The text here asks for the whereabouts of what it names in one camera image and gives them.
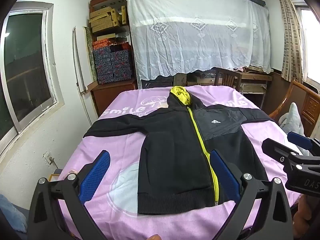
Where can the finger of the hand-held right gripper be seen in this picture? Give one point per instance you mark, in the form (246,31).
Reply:
(300,140)
(275,150)

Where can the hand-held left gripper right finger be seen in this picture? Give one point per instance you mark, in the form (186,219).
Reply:
(225,175)

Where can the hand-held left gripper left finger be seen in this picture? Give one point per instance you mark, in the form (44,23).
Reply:
(96,175)

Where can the black hooded zip jacket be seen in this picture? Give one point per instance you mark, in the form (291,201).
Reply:
(172,150)

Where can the person's right forearm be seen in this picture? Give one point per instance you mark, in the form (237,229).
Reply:
(307,220)

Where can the grey plush shark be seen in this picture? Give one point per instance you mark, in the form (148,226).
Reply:
(292,120)

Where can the purple printed blanket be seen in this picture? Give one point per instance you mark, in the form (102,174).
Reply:
(112,160)

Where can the carved wooden armchair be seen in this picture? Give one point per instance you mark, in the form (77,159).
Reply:
(300,100)

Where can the wooden side table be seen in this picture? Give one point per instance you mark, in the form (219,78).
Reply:
(255,80)

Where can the dark wooden chair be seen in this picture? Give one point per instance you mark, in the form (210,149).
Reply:
(227,77)

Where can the blue cloth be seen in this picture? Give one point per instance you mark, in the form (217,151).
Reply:
(12,210)

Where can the bright window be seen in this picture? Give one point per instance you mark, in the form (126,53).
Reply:
(312,45)

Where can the checked curtain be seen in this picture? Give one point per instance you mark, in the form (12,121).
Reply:
(290,30)

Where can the covered storage rack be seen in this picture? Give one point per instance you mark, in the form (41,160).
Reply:
(155,81)

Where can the stack of floral boxes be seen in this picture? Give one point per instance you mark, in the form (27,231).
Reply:
(112,63)

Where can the white board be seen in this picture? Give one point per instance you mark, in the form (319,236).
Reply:
(81,57)

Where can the green patterned roll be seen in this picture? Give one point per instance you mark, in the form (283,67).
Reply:
(90,55)

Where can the dark sliding window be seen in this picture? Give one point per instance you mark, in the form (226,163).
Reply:
(22,67)

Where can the red orange box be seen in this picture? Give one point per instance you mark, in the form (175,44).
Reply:
(101,43)

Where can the wooden shelf unit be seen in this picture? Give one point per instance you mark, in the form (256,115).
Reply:
(110,36)

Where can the white lace cloth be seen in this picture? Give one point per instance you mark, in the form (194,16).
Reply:
(195,35)

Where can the dark flat box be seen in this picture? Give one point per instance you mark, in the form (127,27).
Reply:
(255,0)

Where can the gold patterned box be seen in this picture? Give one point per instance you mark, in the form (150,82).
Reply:
(102,13)
(123,15)
(105,25)

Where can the wall socket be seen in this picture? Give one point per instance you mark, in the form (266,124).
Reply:
(48,158)

